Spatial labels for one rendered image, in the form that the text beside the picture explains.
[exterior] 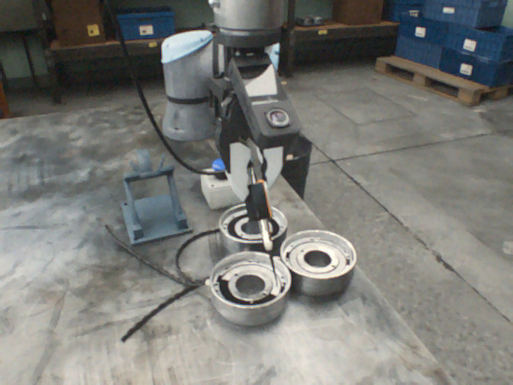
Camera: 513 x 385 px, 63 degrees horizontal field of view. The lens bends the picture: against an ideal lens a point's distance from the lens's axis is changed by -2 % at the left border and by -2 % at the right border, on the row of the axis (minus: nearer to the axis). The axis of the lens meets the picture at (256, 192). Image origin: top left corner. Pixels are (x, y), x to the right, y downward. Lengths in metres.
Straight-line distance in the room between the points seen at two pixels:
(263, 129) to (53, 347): 0.36
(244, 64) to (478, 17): 3.82
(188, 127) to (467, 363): 1.20
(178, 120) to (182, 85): 0.09
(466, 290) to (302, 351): 1.45
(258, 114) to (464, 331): 1.45
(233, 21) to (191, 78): 0.54
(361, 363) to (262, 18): 0.39
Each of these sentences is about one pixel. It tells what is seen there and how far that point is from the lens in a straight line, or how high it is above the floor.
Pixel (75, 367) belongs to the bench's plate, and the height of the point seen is 0.80.
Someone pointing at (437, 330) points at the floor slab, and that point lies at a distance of 1.74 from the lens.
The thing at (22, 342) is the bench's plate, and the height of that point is 0.80.
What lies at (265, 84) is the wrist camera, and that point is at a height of 1.09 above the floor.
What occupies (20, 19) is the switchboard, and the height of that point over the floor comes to 0.65.
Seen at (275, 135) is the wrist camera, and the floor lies 1.05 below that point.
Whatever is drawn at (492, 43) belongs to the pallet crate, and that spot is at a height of 0.49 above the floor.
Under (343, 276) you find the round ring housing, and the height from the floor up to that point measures 0.84.
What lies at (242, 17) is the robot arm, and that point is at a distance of 0.46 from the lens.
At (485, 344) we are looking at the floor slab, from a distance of 1.76.
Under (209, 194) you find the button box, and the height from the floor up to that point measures 0.83.
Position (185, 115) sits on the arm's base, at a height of 0.86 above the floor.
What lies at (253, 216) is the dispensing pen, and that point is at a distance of 0.55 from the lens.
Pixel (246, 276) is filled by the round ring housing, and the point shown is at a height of 0.83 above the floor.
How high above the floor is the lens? 1.22
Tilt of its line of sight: 31 degrees down
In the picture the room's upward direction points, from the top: straight up
